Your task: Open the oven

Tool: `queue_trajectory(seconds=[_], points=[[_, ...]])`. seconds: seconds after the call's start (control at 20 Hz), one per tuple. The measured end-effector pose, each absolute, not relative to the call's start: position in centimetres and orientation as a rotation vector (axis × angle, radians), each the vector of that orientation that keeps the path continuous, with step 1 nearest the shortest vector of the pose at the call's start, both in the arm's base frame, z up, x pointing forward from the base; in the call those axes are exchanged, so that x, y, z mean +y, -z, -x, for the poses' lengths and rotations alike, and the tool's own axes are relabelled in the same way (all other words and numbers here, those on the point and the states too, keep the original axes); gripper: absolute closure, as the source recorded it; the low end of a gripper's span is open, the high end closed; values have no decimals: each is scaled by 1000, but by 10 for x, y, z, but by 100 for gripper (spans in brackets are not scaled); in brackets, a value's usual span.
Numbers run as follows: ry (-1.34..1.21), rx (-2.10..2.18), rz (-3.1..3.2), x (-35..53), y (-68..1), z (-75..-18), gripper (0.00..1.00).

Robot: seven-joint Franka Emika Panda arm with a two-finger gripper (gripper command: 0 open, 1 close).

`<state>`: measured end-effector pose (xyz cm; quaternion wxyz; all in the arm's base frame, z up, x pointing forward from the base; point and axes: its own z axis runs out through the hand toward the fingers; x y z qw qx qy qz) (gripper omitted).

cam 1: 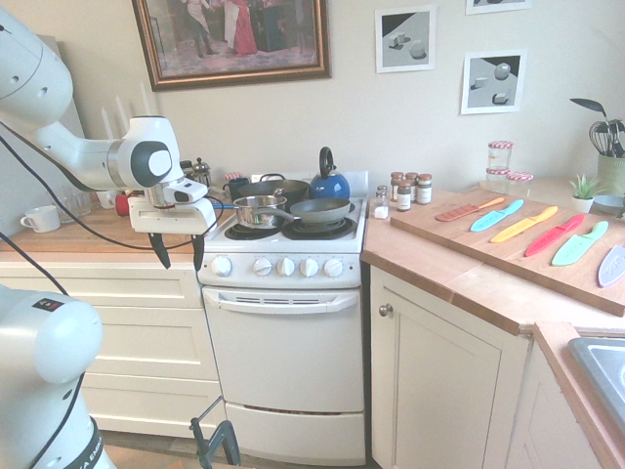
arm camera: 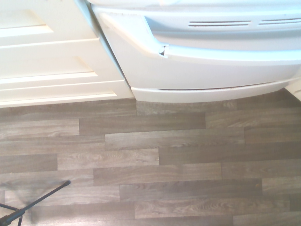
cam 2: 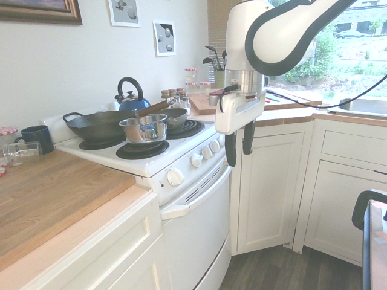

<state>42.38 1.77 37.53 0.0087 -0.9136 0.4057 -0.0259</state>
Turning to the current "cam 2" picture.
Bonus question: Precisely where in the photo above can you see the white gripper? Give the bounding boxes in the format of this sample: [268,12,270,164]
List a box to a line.
[215,86,267,167]

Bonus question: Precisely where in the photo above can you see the white oven door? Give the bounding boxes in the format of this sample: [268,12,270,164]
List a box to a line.
[160,164,233,290]

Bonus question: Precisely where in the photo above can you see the white oven temperature knob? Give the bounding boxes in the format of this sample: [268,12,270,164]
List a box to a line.
[167,168,185,187]

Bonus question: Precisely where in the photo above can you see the white corner cabinet door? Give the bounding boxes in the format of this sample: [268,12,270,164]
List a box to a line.
[230,119,315,257]

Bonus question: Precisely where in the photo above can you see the wooden cutting board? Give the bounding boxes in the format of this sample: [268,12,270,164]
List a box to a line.
[187,92,323,116]

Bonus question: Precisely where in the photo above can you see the red capped container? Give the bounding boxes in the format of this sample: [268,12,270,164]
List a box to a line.
[208,90,224,106]

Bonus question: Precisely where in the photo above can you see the glass salt shaker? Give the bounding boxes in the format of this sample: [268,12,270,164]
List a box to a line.
[180,95,192,115]

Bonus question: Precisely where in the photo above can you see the green utensil holder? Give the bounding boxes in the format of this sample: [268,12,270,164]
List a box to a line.
[213,69,226,88]

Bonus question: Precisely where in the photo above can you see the white electric stove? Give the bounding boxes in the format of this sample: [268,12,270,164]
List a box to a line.
[38,102,233,290]

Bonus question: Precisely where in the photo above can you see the tall jar checkered lid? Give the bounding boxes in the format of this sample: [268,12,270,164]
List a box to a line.
[184,68,198,94]

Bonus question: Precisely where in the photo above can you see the stainless steel saucepan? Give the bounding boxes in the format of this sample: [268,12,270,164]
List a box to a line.
[118,114,178,144]

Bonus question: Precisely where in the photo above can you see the white cabinet under sink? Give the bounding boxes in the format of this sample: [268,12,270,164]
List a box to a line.
[291,116,387,268]

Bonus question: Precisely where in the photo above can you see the wooden window blinds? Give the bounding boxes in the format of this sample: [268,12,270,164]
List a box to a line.
[207,0,242,72]

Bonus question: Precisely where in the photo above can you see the stainless steel sink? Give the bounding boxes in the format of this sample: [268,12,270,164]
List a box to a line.
[327,98,387,117]

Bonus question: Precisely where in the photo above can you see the black white still life print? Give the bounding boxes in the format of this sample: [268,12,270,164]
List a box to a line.
[152,19,177,57]

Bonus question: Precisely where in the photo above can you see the black cast iron wok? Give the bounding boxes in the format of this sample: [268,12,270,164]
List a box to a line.
[62,110,137,142]

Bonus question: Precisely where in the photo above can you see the grey still life print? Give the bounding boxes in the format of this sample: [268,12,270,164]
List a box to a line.
[108,0,142,28]

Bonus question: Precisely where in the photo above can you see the white base cabinet drawers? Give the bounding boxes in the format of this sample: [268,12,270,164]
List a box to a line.
[22,192,169,290]

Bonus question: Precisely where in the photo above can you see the dark blue mug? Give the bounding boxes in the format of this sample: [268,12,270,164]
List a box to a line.
[13,124,56,155]

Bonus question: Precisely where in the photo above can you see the clear glass jar lying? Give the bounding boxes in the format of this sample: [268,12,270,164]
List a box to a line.
[2,141,44,168]

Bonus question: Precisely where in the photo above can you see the glass jar checkered lid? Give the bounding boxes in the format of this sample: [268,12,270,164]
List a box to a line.
[0,126,19,155]

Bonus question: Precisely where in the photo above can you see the wooden framed painting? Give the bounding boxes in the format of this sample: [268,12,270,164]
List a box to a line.
[0,0,83,25]

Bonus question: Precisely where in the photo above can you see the grey frying pan wooden handle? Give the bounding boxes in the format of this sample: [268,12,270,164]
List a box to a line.
[134,100,189,131]

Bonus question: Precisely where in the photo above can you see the blue kettle black handle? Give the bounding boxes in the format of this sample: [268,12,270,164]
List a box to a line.
[114,76,152,112]

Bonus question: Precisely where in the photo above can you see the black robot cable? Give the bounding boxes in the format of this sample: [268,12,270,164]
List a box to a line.
[265,72,387,109]

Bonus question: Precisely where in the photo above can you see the black chair frame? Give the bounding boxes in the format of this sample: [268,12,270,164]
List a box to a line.
[351,189,387,290]

